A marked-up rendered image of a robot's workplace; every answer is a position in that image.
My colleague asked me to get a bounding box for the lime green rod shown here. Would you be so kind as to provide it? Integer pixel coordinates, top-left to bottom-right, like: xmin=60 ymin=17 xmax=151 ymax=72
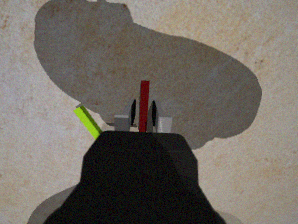
xmin=74 ymin=105 xmax=103 ymax=140

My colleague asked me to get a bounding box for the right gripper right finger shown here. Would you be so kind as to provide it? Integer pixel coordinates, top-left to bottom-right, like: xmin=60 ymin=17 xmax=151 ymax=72
xmin=152 ymin=100 xmax=172 ymax=133

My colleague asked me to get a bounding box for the dark red rod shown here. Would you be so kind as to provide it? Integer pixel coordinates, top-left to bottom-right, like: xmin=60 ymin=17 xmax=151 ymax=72
xmin=139 ymin=80 xmax=150 ymax=132

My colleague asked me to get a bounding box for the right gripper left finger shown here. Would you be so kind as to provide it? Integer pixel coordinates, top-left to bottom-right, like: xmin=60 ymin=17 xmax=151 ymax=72
xmin=114 ymin=99 xmax=136 ymax=131

